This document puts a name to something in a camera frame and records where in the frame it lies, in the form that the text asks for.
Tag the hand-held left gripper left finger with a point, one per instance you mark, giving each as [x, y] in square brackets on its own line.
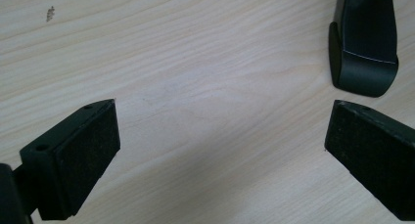
[75, 158]

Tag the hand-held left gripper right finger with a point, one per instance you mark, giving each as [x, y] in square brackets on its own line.
[375, 152]

